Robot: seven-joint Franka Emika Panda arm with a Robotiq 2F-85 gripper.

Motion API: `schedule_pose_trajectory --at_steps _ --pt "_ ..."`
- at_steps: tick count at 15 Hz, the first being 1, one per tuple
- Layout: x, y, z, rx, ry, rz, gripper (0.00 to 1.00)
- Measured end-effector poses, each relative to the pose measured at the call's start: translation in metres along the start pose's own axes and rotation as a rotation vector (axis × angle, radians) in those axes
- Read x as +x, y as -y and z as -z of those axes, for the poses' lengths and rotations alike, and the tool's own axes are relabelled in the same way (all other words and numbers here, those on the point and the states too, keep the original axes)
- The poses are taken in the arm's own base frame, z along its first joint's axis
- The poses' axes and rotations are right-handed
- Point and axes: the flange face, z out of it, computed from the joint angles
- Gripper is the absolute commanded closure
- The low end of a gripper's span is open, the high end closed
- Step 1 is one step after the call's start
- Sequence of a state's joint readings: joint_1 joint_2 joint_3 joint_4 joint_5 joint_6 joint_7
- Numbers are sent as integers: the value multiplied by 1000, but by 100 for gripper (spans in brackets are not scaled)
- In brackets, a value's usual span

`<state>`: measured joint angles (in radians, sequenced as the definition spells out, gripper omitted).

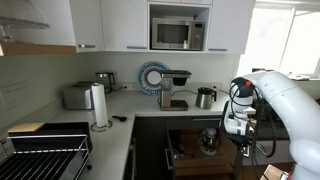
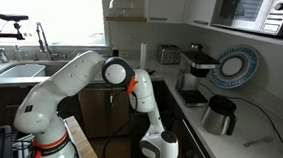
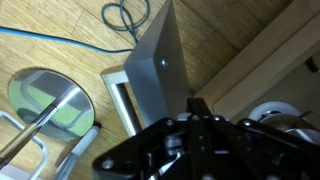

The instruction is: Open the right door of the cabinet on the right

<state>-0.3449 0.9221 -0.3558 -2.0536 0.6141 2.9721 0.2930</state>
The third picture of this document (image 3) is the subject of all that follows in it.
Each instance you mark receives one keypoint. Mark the white metal tube frame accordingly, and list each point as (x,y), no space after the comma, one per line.
(41,150)

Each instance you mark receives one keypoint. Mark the white leg with black foot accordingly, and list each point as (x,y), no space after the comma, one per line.
(78,151)

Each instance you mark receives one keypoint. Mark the white stand mixer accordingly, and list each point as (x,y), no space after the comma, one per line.
(273,110)

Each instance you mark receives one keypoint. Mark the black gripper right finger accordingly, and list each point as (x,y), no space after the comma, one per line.
(253,150)

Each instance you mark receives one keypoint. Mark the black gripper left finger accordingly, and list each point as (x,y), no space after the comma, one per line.
(150,153)

